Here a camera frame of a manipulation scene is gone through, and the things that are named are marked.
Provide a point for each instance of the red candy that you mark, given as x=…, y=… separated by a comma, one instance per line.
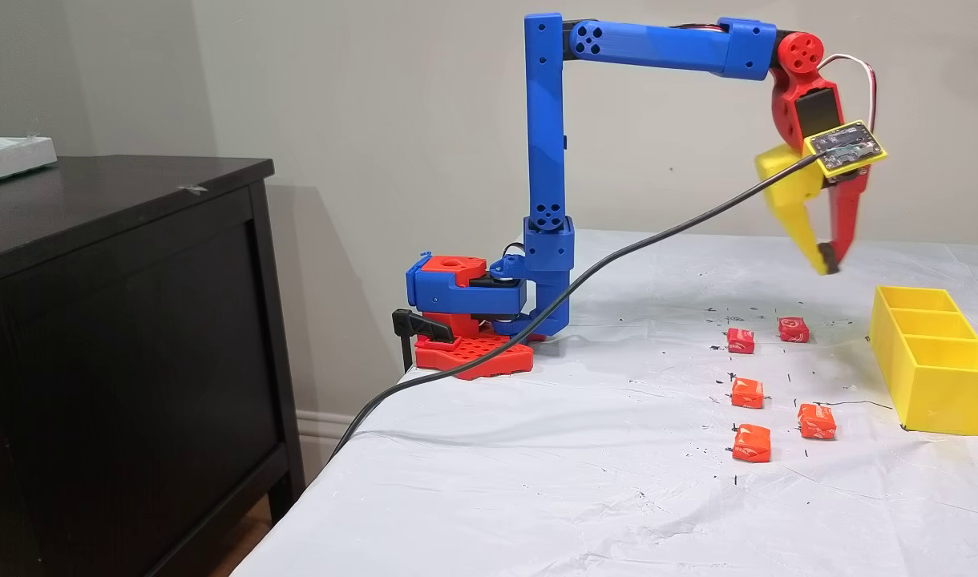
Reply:
x=794, y=330
x=741, y=341

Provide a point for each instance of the orange candy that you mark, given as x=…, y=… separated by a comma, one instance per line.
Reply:
x=747, y=393
x=817, y=421
x=751, y=445

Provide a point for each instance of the yellow three-compartment box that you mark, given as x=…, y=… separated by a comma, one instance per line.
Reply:
x=938, y=393

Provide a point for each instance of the white flat box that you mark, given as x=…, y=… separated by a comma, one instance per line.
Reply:
x=16, y=156

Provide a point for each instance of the white tablecloth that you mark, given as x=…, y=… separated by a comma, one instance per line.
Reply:
x=537, y=481

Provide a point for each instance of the black table clamp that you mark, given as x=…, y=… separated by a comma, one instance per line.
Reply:
x=425, y=326

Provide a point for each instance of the white baseboard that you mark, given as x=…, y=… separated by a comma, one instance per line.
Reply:
x=321, y=429

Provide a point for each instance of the dark wooden cabinet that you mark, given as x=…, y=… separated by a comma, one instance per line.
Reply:
x=136, y=320

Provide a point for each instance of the camera board on yellow mount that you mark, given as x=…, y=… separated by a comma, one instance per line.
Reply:
x=846, y=148

